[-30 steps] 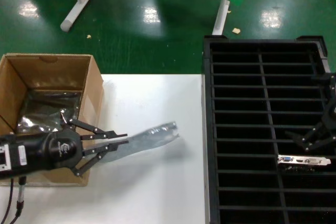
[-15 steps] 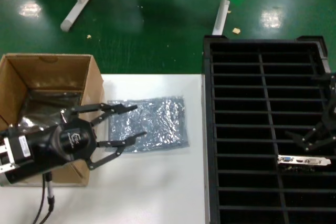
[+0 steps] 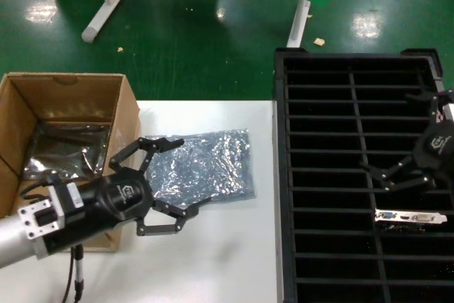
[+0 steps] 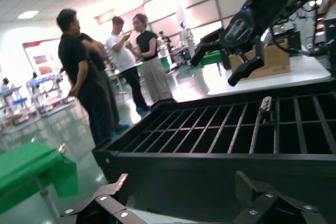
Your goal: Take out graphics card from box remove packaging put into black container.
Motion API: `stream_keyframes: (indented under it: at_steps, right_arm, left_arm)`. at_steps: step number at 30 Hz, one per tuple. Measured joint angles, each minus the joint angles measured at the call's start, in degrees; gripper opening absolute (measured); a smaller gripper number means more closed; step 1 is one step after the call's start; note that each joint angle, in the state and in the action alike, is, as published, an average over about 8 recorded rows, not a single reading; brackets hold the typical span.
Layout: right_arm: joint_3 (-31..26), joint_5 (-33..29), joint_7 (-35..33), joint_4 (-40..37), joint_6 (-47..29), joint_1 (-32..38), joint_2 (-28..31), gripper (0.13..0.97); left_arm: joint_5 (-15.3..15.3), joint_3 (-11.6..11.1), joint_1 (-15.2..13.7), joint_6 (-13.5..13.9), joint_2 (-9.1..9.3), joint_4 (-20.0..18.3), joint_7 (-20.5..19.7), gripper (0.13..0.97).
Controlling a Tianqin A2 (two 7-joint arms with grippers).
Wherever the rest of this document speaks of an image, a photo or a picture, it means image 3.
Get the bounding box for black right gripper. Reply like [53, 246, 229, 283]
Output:
[360, 90, 454, 192]

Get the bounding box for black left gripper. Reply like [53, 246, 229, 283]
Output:
[65, 136, 212, 243]

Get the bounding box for translucent grey antistatic bag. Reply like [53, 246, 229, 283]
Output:
[145, 128, 256, 208]

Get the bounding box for black graphics card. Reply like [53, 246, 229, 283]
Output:
[375, 209, 448, 233]

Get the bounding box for black slotted plastic container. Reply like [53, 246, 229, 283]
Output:
[272, 47, 454, 303]

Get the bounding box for open brown cardboard box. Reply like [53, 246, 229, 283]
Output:
[0, 71, 143, 253]

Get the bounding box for silver antistatic bag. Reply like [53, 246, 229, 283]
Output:
[23, 121, 114, 180]

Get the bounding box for white metal table leg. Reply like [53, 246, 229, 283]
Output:
[285, 0, 315, 49]
[80, 0, 138, 45]

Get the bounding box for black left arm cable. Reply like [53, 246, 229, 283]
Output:
[62, 242, 86, 303]

